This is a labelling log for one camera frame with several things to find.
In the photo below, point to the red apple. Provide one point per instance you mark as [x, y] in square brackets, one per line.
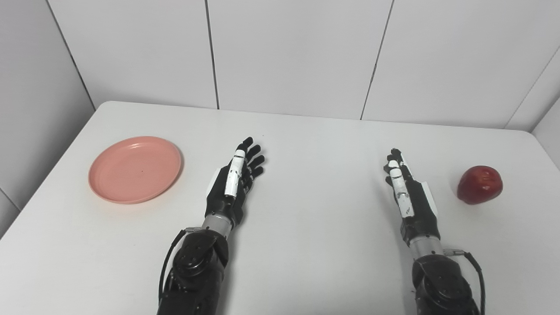
[480, 184]

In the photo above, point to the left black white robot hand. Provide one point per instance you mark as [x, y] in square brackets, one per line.
[234, 183]

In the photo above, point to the pink round plate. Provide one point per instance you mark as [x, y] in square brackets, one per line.
[135, 169]

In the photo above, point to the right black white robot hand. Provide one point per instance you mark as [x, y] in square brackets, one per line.
[413, 201]

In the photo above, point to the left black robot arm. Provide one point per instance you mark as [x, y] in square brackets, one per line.
[197, 271]

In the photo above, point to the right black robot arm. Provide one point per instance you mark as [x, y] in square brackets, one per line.
[439, 280]

